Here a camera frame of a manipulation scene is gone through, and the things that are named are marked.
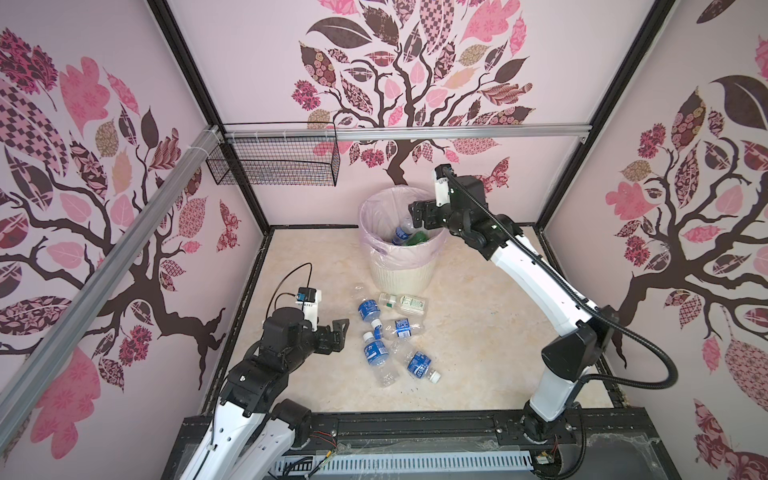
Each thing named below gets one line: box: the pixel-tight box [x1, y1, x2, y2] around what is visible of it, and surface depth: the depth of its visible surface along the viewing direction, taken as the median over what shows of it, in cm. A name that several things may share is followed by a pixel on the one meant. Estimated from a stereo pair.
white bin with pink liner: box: [358, 185, 448, 294], surface depth 88 cm
